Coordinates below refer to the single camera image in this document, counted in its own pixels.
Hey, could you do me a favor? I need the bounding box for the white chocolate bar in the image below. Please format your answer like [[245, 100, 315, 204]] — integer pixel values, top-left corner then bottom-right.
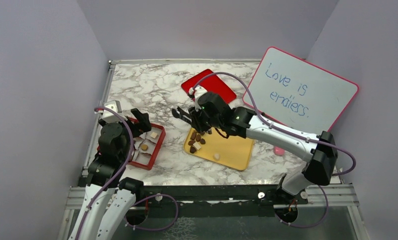
[[192, 142, 201, 150]]

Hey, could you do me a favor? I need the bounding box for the pink eraser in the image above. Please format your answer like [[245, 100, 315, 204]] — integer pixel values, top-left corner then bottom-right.
[[273, 146, 285, 156]]

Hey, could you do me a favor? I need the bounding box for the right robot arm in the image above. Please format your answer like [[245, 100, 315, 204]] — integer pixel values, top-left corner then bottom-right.
[[189, 90, 338, 204]]

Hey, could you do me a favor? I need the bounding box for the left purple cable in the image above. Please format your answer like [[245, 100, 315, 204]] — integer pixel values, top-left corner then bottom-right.
[[73, 106, 179, 240]]

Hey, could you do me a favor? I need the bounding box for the black mounting rail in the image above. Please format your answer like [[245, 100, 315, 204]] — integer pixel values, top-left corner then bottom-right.
[[125, 184, 307, 221]]

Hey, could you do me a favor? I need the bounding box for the round caramel chocolate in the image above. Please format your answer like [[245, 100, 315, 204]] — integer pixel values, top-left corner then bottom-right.
[[140, 144, 148, 151]]

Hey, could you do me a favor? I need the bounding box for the red box lid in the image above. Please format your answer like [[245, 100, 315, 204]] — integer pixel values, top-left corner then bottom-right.
[[181, 69, 237, 104]]

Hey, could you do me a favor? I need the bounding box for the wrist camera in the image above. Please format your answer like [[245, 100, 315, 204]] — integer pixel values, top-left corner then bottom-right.
[[95, 100, 122, 124], [188, 85, 208, 112]]

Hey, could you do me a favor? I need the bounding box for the white square chocolate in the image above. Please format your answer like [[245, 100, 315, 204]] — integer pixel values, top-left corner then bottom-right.
[[150, 131, 158, 139]]

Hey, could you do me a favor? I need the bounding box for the dark round chocolate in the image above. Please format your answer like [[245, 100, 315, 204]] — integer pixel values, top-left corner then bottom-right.
[[189, 146, 197, 154]]

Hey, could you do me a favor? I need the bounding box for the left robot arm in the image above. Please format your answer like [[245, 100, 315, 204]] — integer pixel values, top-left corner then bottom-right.
[[69, 107, 151, 240]]

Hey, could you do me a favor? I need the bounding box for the pink framed whiteboard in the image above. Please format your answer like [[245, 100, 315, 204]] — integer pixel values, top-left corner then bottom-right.
[[242, 46, 360, 133]]

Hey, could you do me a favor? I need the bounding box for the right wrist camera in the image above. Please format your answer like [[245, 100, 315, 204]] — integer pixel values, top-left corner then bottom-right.
[[188, 85, 208, 112]]

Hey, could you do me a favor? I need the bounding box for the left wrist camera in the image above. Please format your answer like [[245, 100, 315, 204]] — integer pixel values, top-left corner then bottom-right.
[[95, 100, 122, 124]]

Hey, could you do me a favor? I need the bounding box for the red compartment box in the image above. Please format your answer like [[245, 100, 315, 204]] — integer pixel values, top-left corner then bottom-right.
[[97, 123, 166, 170]]

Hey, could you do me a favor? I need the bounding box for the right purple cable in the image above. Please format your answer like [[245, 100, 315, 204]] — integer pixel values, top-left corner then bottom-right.
[[191, 72, 357, 229]]

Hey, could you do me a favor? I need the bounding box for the purple cable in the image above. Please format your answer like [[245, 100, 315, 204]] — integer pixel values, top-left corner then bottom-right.
[[73, 106, 179, 240], [191, 72, 357, 229]]

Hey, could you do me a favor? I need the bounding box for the yellow plastic tray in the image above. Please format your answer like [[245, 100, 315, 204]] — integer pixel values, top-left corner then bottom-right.
[[183, 128, 254, 171]]

